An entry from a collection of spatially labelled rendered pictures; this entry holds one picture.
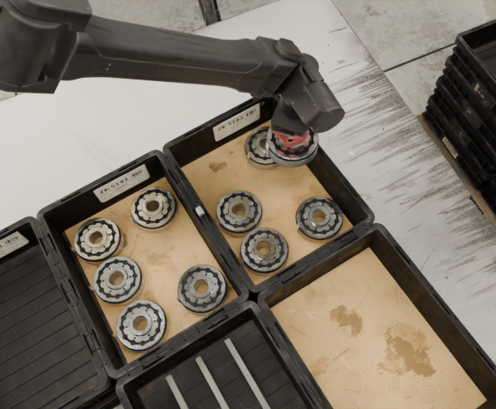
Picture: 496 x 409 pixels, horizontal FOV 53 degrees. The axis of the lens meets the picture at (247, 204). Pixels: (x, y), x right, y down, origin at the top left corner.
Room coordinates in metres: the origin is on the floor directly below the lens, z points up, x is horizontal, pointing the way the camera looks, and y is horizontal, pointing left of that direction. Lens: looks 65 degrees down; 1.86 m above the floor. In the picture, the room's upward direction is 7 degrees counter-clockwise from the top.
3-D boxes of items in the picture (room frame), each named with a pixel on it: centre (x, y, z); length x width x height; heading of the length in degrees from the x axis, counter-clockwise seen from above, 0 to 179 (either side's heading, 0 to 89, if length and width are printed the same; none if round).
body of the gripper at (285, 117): (0.52, -0.11, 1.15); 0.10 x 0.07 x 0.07; 154
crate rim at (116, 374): (0.36, 0.23, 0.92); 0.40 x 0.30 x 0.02; 25
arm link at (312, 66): (0.52, -0.11, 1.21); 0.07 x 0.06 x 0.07; 19
